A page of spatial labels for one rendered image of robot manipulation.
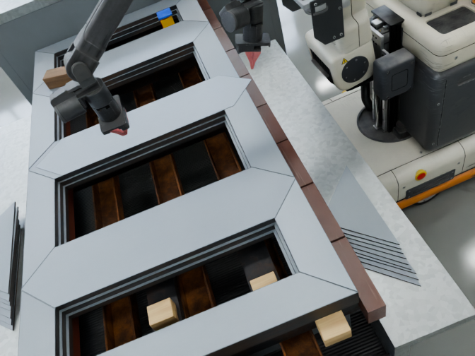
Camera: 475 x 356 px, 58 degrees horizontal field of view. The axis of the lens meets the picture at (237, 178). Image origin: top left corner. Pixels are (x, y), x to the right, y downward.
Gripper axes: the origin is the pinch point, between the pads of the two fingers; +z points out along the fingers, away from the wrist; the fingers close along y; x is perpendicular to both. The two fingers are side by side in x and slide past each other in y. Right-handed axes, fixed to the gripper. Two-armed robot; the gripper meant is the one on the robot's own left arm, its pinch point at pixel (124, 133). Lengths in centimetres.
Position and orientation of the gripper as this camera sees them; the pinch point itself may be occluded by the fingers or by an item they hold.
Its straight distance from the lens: 121.0
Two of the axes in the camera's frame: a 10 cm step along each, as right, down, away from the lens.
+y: 3.2, 8.1, -4.8
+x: 9.4, -3.5, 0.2
